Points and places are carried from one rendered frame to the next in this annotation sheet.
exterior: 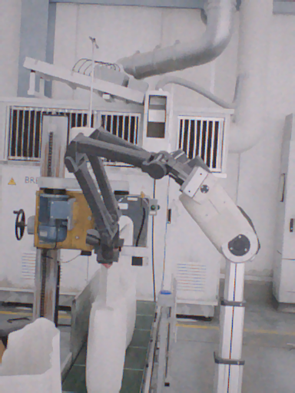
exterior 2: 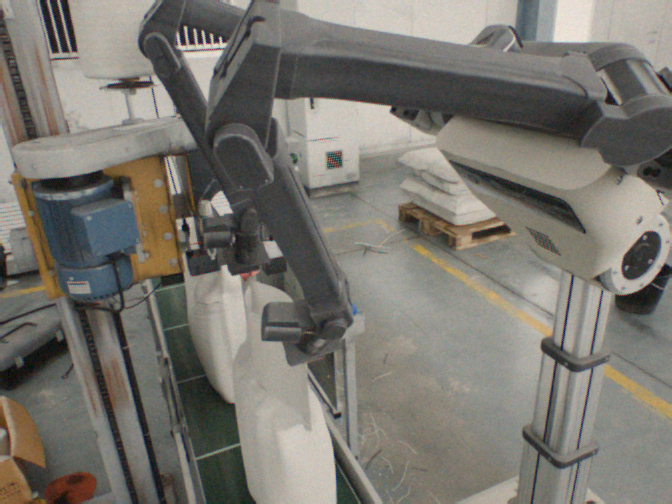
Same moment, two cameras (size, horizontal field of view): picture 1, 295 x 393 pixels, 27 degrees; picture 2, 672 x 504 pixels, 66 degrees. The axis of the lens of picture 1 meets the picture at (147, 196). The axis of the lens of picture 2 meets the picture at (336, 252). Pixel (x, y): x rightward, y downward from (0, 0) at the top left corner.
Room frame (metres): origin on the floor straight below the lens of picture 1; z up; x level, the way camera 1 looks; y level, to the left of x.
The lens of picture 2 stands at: (2.11, 0.45, 1.61)
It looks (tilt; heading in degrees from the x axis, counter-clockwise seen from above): 24 degrees down; 335
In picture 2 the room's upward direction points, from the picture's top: 3 degrees counter-clockwise
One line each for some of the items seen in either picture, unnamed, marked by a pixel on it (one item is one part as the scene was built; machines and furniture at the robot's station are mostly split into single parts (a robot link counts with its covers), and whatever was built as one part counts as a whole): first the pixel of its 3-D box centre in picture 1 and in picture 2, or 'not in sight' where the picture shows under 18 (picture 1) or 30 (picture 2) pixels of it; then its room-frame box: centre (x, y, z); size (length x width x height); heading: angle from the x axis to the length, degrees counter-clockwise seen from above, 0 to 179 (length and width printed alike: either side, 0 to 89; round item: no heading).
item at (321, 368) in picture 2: (169, 318); (287, 298); (3.97, -0.19, 0.54); 1.05 x 0.02 x 0.41; 177
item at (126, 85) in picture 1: (108, 71); not in sight; (6.04, 0.44, 2.38); 1.53 x 0.53 x 0.61; 87
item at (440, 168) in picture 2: not in sight; (475, 166); (5.12, -2.20, 0.56); 0.66 x 0.42 x 0.15; 87
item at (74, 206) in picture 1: (71, 212); (124, 211); (3.35, 0.40, 1.23); 0.28 x 0.07 x 0.16; 177
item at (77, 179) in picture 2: (54, 190); (71, 175); (3.28, 0.49, 1.35); 0.12 x 0.12 x 0.04
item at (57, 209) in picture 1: (58, 211); (107, 231); (3.19, 0.45, 1.25); 0.10 x 0.08 x 0.12; 112
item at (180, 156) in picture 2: not in sight; (174, 177); (3.50, 0.26, 1.26); 0.22 x 0.05 x 0.16; 177
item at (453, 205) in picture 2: not in sight; (472, 196); (5.13, -2.19, 0.32); 0.66 x 0.43 x 0.15; 89
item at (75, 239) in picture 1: (67, 219); (102, 214); (3.52, 0.45, 1.18); 0.34 x 0.25 x 0.31; 87
